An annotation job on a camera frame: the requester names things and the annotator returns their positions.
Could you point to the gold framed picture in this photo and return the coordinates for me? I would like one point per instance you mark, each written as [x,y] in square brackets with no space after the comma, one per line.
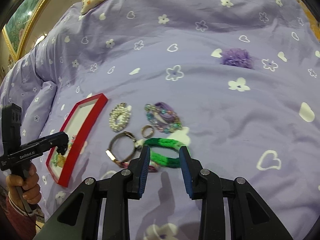
[17,27]

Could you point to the person's left forearm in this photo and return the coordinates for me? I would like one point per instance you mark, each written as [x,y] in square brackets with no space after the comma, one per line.
[17,217]

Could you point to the person's left hand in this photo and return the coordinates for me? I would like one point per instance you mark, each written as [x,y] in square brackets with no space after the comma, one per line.
[27,182]

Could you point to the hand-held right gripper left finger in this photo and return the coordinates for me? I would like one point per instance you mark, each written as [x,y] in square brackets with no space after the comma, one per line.
[145,172]

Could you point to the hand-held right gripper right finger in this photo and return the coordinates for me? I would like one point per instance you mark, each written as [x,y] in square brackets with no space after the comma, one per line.
[185,173]

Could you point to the purple fluffy scrunchie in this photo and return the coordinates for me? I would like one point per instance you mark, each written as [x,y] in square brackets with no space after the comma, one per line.
[236,58]

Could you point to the purple flower print blanket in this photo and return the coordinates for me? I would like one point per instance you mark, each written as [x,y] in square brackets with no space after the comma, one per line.
[190,85]

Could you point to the red jewelry box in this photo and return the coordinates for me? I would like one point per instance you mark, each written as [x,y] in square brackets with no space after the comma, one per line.
[75,135]

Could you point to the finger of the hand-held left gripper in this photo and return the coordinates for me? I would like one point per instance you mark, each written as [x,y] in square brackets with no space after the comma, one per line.
[53,137]
[62,148]

